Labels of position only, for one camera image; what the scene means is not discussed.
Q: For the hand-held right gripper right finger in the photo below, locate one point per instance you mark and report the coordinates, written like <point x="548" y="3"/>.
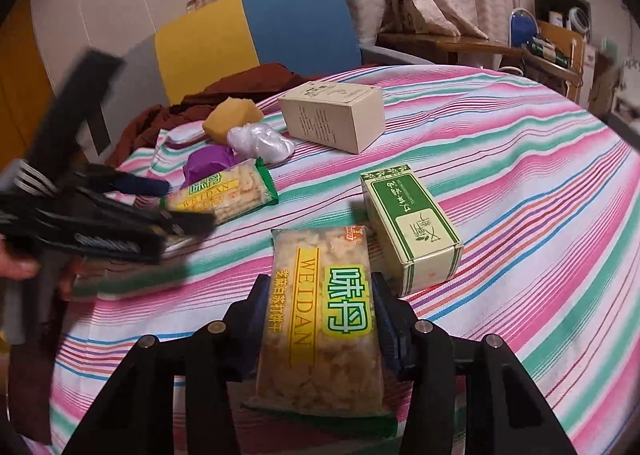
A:
<point x="395" y="345"/>

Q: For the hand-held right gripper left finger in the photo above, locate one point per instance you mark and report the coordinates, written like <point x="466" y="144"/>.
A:
<point x="249" y="330"/>

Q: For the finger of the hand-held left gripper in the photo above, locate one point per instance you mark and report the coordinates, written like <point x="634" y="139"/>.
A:
<point x="120" y="247"/>
<point x="142" y="186"/>

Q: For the purple item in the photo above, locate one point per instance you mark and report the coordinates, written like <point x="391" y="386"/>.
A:
<point x="207" y="165"/>

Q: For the cracker packet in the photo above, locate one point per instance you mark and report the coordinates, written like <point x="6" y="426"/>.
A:
<point x="320" y="325"/>
<point x="225" y="195"/>

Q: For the yellow sponge cake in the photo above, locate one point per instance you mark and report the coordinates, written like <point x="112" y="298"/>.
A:
<point x="232" y="117"/>

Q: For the green and white box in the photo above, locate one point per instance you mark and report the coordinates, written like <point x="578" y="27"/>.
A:
<point x="410" y="230"/>

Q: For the white plastic item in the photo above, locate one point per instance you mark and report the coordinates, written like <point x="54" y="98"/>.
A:
<point x="257" y="142"/>

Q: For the beige cardboard box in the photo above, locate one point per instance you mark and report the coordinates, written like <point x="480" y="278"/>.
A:
<point x="330" y="115"/>

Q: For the person's left hand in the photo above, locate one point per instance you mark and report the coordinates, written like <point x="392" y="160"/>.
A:
<point x="17" y="266"/>

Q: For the wooden wardrobe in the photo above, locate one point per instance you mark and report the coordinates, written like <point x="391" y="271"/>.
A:
<point x="20" y="75"/>

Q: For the maroon cloth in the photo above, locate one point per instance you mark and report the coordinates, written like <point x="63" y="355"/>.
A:
<point x="165" y="120"/>

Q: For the grey yellow blue chair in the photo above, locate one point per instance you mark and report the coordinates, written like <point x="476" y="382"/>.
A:
<point x="290" y="25"/>

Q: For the wooden desk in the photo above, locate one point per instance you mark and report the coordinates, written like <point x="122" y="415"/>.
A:
<point x="450" y="45"/>

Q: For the brown cardboard box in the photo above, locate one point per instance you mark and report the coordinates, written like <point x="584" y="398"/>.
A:
<point x="600" y="80"/>

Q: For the dark shelf unit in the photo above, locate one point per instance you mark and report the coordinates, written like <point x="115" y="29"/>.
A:
<point x="545" y="0"/>

